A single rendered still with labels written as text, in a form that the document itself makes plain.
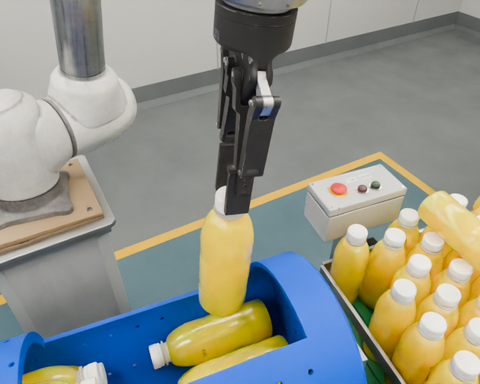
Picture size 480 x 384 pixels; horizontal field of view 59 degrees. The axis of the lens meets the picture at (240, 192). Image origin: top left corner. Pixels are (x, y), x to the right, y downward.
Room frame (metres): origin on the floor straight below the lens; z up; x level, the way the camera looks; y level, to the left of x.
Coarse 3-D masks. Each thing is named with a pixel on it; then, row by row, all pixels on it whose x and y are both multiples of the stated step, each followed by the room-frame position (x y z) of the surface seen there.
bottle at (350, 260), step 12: (348, 240) 0.58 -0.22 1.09; (336, 252) 0.58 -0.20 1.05; (348, 252) 0.57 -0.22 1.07; (360, 252) 0.56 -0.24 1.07; (336, 264) 0.57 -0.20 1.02; (348, 264) 0.56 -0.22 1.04; (360, 264) 0.55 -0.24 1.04; (336, 276) 0.57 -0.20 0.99; (348, 276) 0.55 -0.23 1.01; (360, 276) 0.56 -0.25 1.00; (348, 288) 0.55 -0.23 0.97; (348, 300) 0.55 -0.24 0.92
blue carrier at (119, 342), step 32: (288, 256) 0.43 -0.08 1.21; (256, 288) 0.47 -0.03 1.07; (288, 288) 0.36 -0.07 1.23; (320, 288) 0.36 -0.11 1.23; (128, 320) 0.39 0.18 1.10; (160, 320) 0.41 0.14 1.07; (288, 320) 0.43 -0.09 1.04; (320, 320) 0.31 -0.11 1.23; (0, 352) 0.27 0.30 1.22; (32, 352) 0.34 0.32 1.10; (64, 352) 0.35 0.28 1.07; (96, 352) 0.36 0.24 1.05; (128, 352) 0.37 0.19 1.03; (288, 352) 0.27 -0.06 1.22; (320, 352) 0.28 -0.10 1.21; (352, 352) 0.28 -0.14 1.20
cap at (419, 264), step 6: (414, 258) 0.52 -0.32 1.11; (420, 258) 0.52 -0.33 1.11; (426, 258) 0.52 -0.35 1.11; (408, 264) 0.51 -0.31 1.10; (414, 264) 0.50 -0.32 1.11; (420, 264) 0.50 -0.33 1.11; (426, 264) 0.50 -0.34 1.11; (414, 270) 0.50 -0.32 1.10; (420, 270) 0.49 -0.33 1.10; (426, 270) 0.49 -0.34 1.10
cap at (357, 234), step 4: (356, 224) 0.61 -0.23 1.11; (348, 228) 0.60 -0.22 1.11; (352, 228) 0.60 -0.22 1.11; (356, 228) 0.60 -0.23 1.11; (360, 228) 0.60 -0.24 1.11; (364, 228) 0.60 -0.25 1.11; (348, 232) 0.58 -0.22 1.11; (352, 232) 0.58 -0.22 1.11; (356, 232) 0.58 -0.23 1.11; (360, 232) 0.58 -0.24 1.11; (364, 232) 0.58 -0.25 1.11; (348, 236) 0.58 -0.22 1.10; (352, 236) 0.57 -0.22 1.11; (356, 236) 0.57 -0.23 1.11; (360, 236) 0.57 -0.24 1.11; (364, 236) 0.57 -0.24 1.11; (352, 240) 0.57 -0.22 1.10; (356, 240) 0.57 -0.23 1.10; (360, 240) 0.57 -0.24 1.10; (364, 240) 0.57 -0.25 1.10
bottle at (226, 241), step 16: (208, 224) 0.38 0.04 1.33; (224, 224) 0.37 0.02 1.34; (240, 224) 0.38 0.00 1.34; (208, 240) 0.37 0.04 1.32; (224, 240) 0.36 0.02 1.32; (240, 240) 0.37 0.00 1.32; (208, 256) 0.36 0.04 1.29; (224, 256) 0.36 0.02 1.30; (240, 256) 0.36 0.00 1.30; (208, 272) 0.36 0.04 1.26; (224, 272) 0.36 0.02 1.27; (240, 272) 0.36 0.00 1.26; (208, 288) 0.36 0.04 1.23; (224, 288) 0.35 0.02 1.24; (240, 288) 0.36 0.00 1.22; (208, 304) 0.36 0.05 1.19; (224, 304) 0.35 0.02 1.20; (240, 304) 0.37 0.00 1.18
